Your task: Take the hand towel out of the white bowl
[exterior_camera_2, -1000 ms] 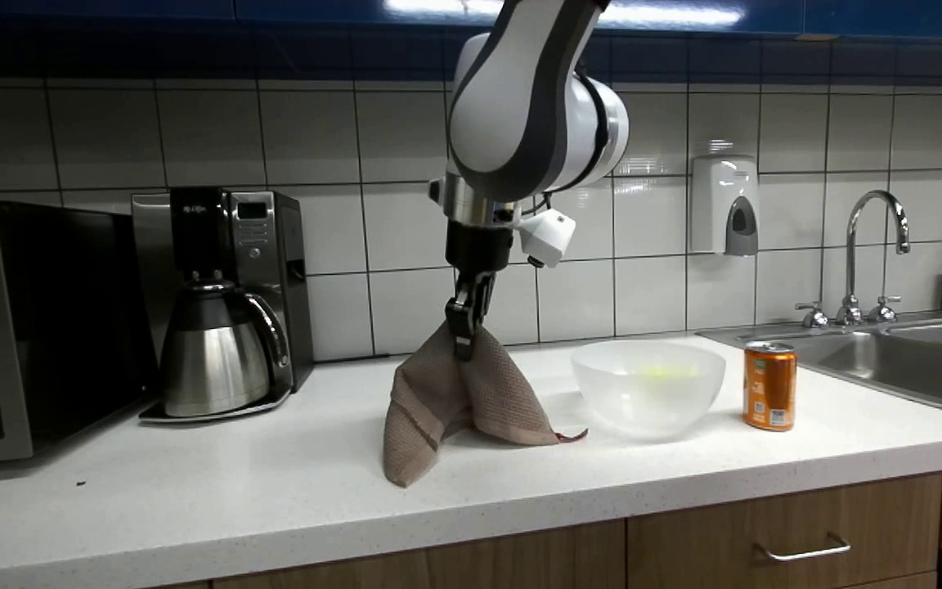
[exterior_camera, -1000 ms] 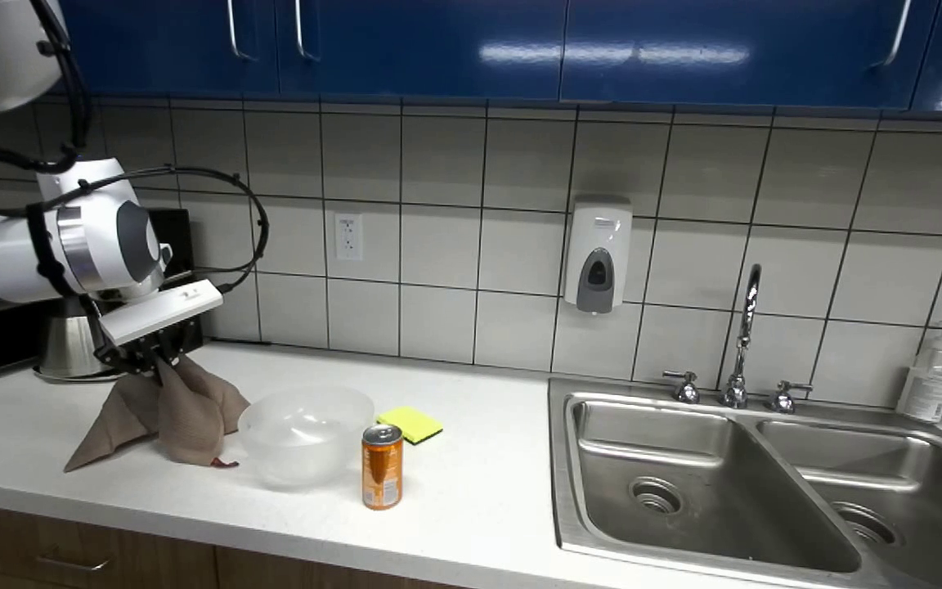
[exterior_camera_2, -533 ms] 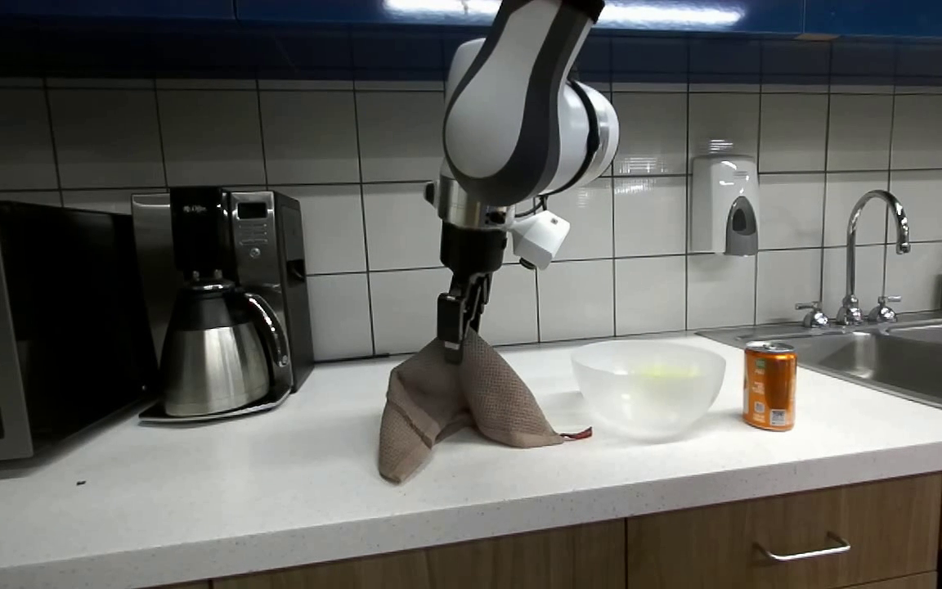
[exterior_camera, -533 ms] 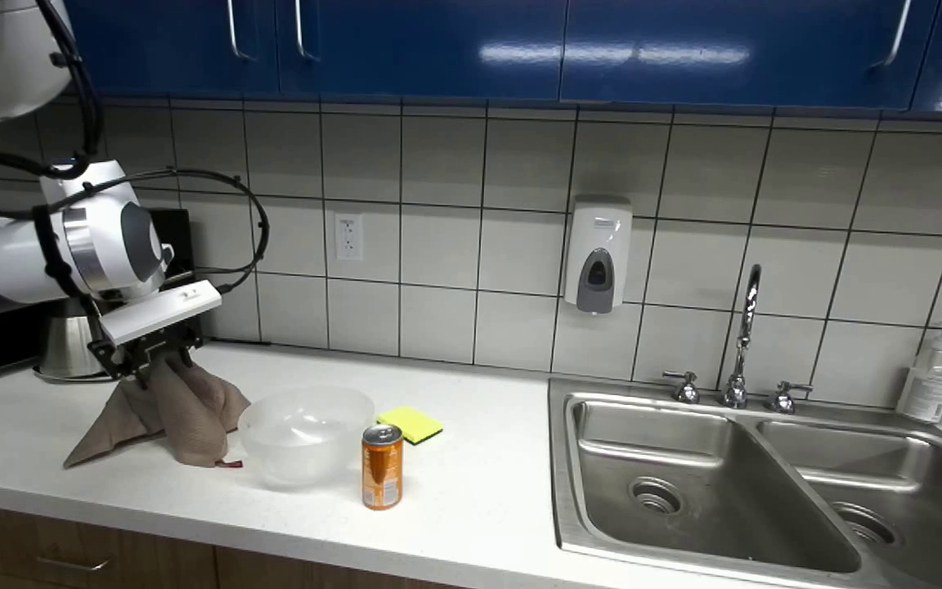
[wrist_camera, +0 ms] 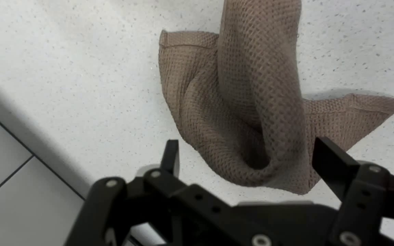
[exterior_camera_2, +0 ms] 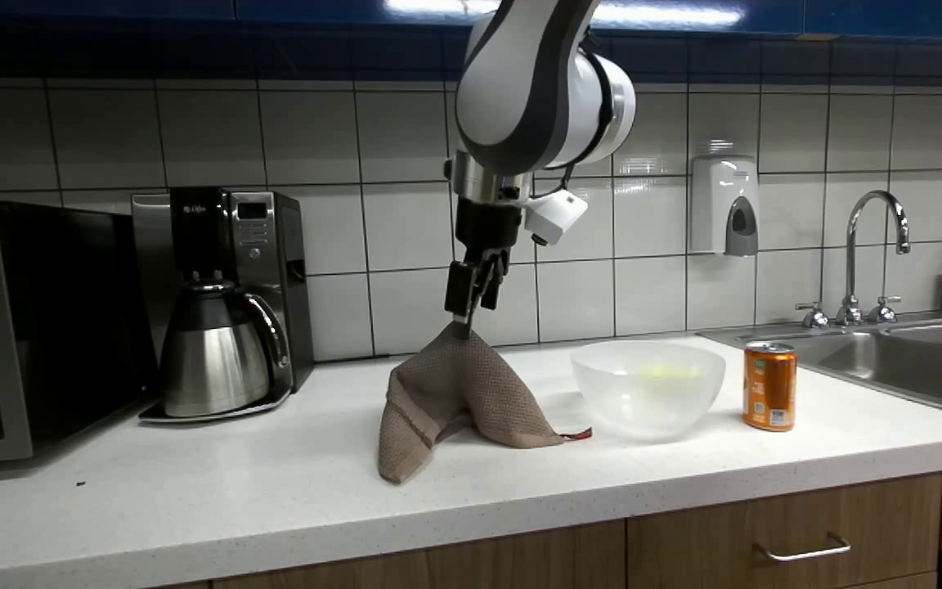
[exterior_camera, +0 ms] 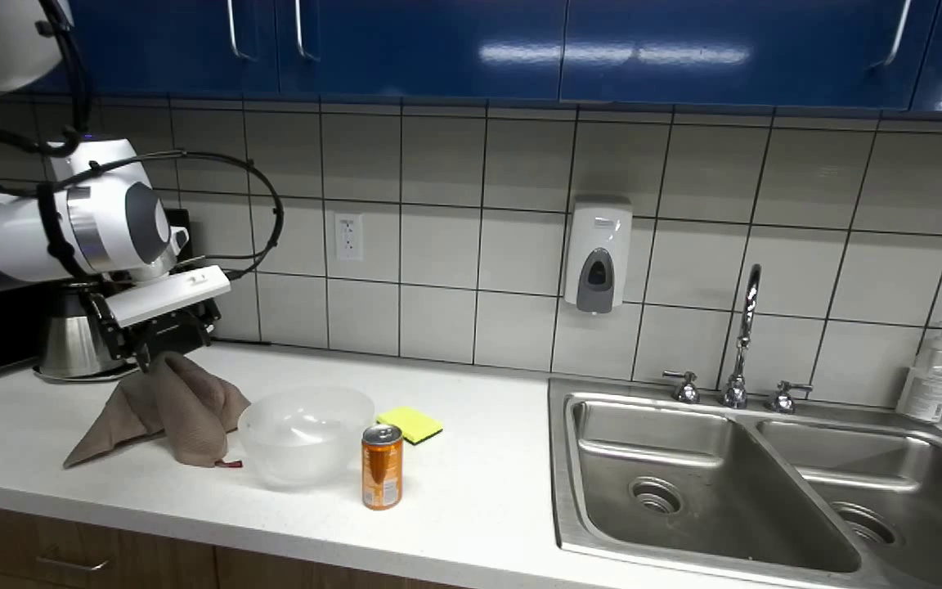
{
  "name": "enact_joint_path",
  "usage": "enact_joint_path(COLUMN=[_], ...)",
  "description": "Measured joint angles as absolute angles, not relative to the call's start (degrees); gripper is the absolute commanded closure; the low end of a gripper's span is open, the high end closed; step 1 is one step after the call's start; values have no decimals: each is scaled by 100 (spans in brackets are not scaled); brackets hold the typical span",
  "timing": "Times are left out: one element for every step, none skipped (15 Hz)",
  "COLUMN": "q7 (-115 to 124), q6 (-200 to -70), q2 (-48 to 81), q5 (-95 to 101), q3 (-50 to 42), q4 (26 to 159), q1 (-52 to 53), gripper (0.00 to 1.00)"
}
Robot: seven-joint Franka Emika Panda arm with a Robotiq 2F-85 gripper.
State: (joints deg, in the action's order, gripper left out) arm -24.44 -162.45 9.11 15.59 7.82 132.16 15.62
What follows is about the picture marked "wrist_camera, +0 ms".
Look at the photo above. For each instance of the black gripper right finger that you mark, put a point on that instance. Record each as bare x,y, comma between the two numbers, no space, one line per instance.
366,196

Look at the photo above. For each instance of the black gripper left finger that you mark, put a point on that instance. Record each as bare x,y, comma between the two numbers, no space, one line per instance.
129,206

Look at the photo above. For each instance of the beige waffle hand towel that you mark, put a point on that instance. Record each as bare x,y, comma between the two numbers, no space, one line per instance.
253,104

